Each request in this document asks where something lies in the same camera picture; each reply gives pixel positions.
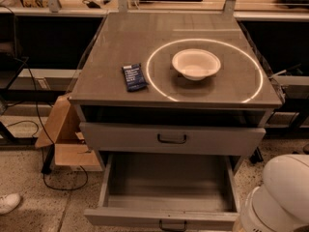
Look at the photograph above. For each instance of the grey top drawer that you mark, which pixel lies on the grey top drawer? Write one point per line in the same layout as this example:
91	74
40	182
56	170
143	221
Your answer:
172	139

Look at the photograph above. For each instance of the black cabinet caster wheel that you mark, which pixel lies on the black cabinet caster wheel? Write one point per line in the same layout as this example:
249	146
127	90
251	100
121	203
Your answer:
256	157

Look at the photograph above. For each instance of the white sneaker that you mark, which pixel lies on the white sneaker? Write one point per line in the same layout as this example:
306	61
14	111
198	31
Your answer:
9	202

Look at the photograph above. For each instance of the brown cardboard box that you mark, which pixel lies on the brown cardboard box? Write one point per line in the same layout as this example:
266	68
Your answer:
64	140

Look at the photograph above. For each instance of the white paper bowl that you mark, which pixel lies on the white paper bowl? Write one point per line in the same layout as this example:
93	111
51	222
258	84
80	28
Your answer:
196	64

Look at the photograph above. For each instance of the blue snack bar wrapper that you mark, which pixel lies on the blue snack bar wrapper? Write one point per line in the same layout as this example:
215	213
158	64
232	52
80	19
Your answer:
134	77

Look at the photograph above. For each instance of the grey drawer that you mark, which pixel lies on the grey drawer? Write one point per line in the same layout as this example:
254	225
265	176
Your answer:
172	139
172	193

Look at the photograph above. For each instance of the grey drawer cabinet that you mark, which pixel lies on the grey drawer cabinet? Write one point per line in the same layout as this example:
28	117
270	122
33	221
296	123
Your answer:
238	96

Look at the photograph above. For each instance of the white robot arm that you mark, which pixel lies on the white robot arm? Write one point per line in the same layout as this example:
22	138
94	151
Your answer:
281	203

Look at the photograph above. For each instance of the black office chair base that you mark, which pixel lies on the black office chair base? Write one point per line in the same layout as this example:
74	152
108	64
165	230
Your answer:
305	150

